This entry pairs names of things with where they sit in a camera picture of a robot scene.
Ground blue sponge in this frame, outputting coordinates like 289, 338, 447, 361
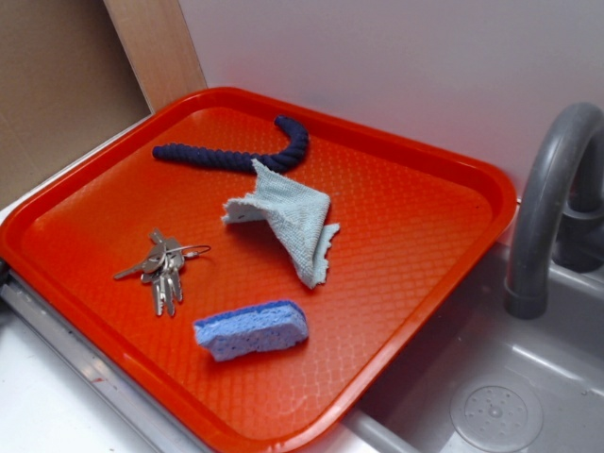
193, 300, 309, 361

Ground light blue microfiber cloth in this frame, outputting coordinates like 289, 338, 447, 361
222, 159, 340, 290

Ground orange plastic tray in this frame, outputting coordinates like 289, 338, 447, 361
1, 88, 515, 452

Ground silver key bunch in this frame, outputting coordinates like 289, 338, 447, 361
113, 228, 211, 316

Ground grey plastic sink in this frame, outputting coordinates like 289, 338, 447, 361
344, 245, 603, 452

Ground wooden board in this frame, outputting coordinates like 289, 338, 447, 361
105, 0, 207, 112

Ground grey plastic faucet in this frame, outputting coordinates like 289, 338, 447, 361
505, 103, 603, 319

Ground brown cardboard panel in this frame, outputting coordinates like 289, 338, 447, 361
1, 1, 149, 207

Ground dark blue rope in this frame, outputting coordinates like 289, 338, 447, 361
151, 114, 310, 175

